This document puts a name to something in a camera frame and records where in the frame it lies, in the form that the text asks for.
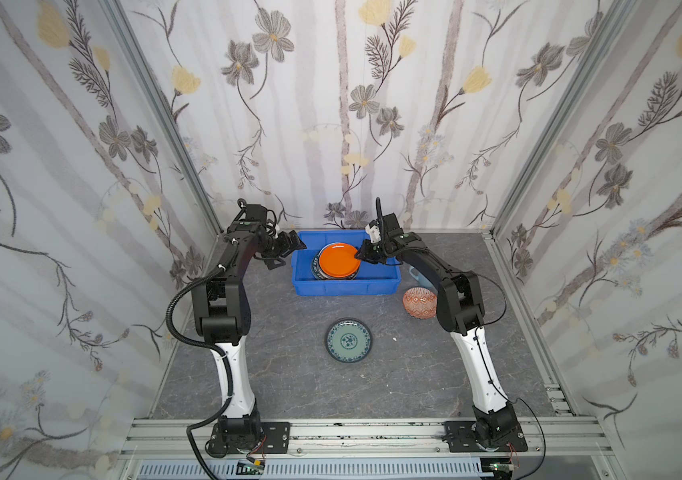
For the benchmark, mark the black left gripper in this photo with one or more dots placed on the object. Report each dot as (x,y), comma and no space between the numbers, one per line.
(284,245)

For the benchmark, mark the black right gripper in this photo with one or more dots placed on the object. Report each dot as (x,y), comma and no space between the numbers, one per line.
(374,249)

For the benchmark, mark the orange plate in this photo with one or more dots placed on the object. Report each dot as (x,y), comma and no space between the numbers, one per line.
(339,259)

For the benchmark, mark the red patterned small bowl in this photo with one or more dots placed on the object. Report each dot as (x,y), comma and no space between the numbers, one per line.
(420,302)

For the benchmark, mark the green blue floral plate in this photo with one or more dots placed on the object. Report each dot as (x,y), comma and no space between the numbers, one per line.
(348,341)

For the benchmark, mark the black glossy plate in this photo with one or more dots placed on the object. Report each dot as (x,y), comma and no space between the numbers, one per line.
(320,274)

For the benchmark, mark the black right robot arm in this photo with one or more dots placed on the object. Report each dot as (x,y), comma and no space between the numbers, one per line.
(460,311)

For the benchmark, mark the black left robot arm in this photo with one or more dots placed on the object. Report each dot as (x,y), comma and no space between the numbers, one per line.
(222,317)

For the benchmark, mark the blue plastic bin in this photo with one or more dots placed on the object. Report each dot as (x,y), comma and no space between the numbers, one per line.
(371,279)

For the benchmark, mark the light blue ceramic mug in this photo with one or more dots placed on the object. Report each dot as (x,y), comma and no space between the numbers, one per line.
(419,278)

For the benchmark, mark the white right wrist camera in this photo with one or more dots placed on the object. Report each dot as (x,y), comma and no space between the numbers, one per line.
(373,232)

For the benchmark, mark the aluminium corner frame post right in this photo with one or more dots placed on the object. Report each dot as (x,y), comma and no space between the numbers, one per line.
(585,72)

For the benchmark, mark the aluminium corner frame post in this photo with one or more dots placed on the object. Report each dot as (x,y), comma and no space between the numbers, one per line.
(159,106)
(585,72)

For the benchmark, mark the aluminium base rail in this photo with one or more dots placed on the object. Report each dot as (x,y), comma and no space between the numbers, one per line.
(557,448)

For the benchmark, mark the aluminium corner frame post left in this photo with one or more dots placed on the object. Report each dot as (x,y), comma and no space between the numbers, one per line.
(159,106)

